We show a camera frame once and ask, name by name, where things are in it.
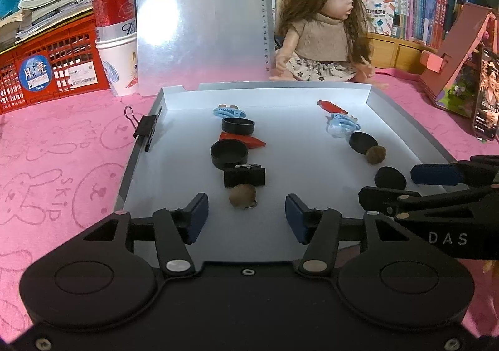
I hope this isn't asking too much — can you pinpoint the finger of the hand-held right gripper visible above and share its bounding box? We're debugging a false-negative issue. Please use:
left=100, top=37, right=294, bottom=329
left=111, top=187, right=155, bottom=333
left=410, top=156, right=499, bottom=186
left=359, top=183, right=499, bottom=219

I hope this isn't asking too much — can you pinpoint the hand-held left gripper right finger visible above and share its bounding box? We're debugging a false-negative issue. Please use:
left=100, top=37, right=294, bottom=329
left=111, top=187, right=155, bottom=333
left=285, top=194, right=424, bottom=277

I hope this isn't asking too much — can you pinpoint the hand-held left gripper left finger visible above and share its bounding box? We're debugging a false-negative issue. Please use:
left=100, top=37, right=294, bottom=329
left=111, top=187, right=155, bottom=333
left=74, top=193, right=209, bottom=277

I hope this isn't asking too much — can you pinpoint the black round lid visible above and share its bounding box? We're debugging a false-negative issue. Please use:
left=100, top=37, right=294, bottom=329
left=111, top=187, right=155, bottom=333
left=374, top=166, right=407, bottom=190
left=348, top=132, right=379, bottom=155

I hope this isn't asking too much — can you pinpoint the brown ball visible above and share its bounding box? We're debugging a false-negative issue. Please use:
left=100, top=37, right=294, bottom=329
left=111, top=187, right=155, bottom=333
left=229, top=183, right=259, bottom=210
left=365, top=144, right=388, bottom=165

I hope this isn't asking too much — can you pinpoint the white shallow cardboard box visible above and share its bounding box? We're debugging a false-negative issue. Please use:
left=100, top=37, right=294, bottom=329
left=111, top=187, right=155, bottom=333
left=115, top=81, right=457, bottom=270

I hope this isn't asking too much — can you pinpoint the black binder clip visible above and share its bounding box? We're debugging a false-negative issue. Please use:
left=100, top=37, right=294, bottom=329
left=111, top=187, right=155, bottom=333
left=124, top=105, right=163, bottom=153
left=224, top=164, right=267, bottom=188

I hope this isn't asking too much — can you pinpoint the small black cup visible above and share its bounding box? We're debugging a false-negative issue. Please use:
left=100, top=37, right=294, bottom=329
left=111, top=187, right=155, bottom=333
left=222, top=117, right=255, bottom=136
left=210, top=140, right=249, bottom=169

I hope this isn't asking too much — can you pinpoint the clear plastic dome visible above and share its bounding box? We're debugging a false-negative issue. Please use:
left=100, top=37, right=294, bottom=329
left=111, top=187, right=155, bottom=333
left=327, top=119, right=353, bottom=140

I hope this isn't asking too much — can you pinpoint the blue hair clip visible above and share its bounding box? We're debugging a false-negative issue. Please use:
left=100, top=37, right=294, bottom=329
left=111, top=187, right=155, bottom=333
left=327, top=113, right=361, bottom=132
left=213, top=104, right=247, bottom=119

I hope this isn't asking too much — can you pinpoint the long red carrot piece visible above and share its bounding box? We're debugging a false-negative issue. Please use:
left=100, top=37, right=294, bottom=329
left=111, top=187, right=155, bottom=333
left=218, top=132, right=267, bottom=149

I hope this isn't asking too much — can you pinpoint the small red carrot piece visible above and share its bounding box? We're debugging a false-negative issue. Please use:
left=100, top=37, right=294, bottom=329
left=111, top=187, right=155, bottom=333
left=317, top=100, right=348, bottom=115

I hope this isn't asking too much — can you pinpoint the smartphone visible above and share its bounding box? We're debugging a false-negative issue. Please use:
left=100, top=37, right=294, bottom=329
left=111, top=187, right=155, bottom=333
left=472, top=47, right=499, bottom=142

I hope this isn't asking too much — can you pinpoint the pink house-shaped phone stand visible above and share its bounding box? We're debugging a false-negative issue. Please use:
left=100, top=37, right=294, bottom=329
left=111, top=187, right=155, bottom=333
left=419, top=3, right=499, bottom=119

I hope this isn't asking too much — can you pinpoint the wooden drawer box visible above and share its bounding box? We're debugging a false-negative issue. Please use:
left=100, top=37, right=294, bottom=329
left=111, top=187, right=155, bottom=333
left=366, top=32, right=441, bottom=73

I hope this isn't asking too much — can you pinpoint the pink printed blanket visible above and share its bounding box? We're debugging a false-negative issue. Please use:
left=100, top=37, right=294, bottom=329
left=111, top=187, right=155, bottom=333
left=0, top=70, right=499, bottom=340

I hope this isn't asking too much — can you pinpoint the white paper cup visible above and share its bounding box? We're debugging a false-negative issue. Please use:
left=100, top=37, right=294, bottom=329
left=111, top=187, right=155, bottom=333
left=95, top=31, right=140, bottom=97

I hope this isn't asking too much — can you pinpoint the white patterned carton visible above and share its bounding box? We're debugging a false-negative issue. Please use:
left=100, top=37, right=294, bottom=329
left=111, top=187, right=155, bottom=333
left=356, top=0, right=396, bottom=37

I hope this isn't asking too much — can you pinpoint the brown-haired doll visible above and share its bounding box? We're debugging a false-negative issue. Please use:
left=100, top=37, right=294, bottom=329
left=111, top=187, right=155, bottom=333
left=269, top=0, right=390, bottom=92

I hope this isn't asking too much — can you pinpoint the translucent plastic clipboard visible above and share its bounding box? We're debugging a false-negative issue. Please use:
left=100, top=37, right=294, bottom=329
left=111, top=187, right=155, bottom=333
left=134, top=0, right=275, bottom=98

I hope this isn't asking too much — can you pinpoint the red plastic basket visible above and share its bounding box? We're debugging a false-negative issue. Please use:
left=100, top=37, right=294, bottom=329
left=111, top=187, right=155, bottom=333
left=0, top=13, right=104, bottom=114

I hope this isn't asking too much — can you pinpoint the red drink can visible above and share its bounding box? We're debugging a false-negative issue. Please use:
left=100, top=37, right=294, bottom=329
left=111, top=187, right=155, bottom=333
left=93, top=0, right=135, bottom=41

